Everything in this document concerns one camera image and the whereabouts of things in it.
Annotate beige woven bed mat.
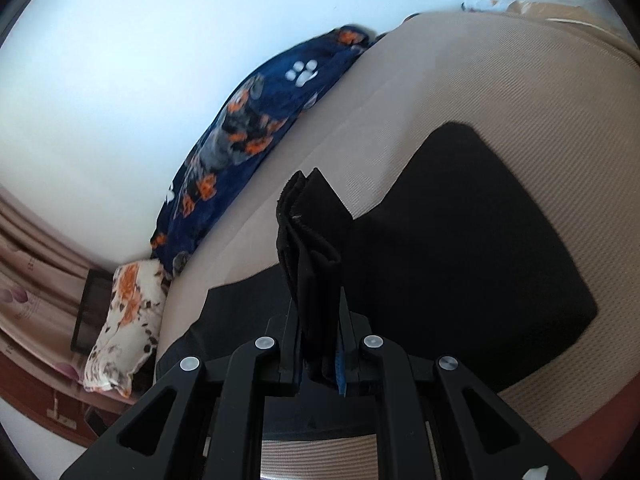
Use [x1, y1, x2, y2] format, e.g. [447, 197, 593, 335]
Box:
[150, 10, 640, 480]

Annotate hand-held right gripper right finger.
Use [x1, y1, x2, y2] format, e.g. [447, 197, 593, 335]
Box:
[336, 287, 583, 480]

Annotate white orange floral pillow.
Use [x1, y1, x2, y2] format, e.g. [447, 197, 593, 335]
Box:
[82, 260, 168, 397]

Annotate brown wooden bed frame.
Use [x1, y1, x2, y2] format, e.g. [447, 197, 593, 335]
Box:
[0, 350, 126, 448]

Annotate pink floral curtain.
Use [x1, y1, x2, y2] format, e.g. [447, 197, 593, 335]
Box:
[0, 185, 116, 386]

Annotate black pants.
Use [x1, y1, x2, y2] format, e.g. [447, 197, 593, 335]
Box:
[155, 121, 599, 441]

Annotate blue dog print blanket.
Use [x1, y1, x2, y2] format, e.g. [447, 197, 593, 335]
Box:
[151, 24, 386, 281]

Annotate black framed panel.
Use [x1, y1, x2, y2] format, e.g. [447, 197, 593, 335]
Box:
[71, 269, 115, 353]

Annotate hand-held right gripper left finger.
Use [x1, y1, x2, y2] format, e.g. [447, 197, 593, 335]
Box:
[59, 305, 303, 480]

